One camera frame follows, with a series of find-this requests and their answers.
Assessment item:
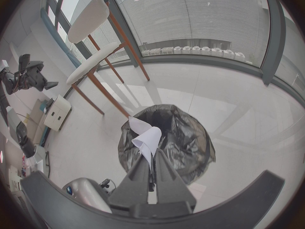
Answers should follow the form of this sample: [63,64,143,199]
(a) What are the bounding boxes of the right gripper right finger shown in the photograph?
[155,149,197,208]

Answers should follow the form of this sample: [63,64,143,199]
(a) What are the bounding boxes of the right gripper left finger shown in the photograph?
[108,156,151,208]

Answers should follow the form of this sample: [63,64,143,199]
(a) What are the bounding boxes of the black plastic bag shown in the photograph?
[118,104,216,185]

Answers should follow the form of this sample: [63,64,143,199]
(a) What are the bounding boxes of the white paper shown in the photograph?
[128,116,163,176]

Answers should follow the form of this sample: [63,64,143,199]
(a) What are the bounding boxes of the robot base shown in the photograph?
[61,177,117,214]

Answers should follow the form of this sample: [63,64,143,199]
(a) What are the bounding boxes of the small white cabinet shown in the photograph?
[43,94,72,131]

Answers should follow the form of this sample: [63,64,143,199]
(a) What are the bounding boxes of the blue-green curtain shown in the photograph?
[41,7,84,67]

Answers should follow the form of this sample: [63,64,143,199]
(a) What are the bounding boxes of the white chair wooden legs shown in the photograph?
[66,0,150,117]

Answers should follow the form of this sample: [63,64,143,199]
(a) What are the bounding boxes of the window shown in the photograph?
[41,0,305,97]

